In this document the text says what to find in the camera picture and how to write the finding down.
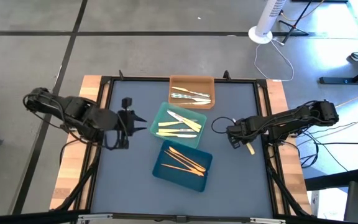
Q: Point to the wooden cutlery piece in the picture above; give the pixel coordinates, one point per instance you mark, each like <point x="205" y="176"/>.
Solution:
<point x="179" y="169"/>
<point x="197" y="168"/>

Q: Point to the black table frame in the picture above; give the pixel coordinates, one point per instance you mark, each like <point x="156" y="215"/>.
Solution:
<point x="135" y="78"/>

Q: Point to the black table leg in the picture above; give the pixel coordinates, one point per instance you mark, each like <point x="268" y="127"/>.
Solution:
<point x="334" y="180"/>

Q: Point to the teal plastic bin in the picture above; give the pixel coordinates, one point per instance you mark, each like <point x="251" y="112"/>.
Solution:
<point x="182" y="141"/>

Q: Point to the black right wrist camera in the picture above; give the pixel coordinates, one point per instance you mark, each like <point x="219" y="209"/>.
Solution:
<point x="235" y="143"/>

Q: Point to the black tripod stand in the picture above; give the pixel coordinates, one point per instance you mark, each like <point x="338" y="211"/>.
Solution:
<point x="297" y="21"/>

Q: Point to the aluminium rail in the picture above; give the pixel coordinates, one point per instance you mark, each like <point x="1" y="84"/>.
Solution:
<point x="104" y="216"/>

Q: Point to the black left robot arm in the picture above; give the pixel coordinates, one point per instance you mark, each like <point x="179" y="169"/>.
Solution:
<point x="73" y="112"/>

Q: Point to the black desk base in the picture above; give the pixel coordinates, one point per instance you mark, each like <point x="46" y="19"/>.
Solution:
<point x="337" y="80"/>

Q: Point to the orange plastic bin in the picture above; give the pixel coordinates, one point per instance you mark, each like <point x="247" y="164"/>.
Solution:
<point x="191" y="81"/>

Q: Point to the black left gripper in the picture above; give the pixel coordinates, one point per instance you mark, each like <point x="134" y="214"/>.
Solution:
<point x="124" y="124"/>

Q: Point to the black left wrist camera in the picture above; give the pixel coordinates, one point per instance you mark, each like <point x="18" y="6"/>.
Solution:
<point x="127" y="102"/>

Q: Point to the white tower fan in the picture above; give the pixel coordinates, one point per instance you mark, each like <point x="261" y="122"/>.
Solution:
<point x="267" y="15"/>

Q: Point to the blue plastic bin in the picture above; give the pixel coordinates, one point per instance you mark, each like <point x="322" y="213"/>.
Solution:
<point x="197" y="183"/>

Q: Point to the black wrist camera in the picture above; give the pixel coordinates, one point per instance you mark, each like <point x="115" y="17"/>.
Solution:
<point x="235" y="143"/>
<point x="127" y="102"/>

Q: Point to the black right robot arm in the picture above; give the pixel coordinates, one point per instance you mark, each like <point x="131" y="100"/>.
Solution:
<point x="291" y="119"/>

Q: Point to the wooden table side board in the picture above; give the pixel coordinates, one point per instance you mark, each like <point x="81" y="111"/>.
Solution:
<point x="291" y="168"/>
<point x="70" y="174"/>

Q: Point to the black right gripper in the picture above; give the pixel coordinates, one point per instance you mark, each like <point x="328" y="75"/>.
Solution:
<point x="239" y="130"/>

